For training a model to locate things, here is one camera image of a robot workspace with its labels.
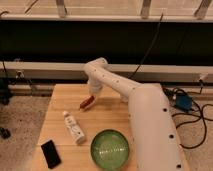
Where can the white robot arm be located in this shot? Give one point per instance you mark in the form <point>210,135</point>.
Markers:
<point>155,139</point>

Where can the blue power box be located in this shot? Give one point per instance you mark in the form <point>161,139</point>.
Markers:
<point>183,102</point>

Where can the white tube bottle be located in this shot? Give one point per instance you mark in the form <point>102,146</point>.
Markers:
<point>74,128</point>

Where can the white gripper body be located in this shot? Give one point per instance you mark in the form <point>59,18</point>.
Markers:
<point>95,88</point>

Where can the black rectangular phone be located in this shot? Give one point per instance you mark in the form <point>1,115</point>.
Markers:
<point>51,155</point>

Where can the black object on floor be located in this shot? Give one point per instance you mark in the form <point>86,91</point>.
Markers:
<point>4,133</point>

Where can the green glass bowl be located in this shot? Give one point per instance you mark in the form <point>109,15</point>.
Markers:
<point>109,150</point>

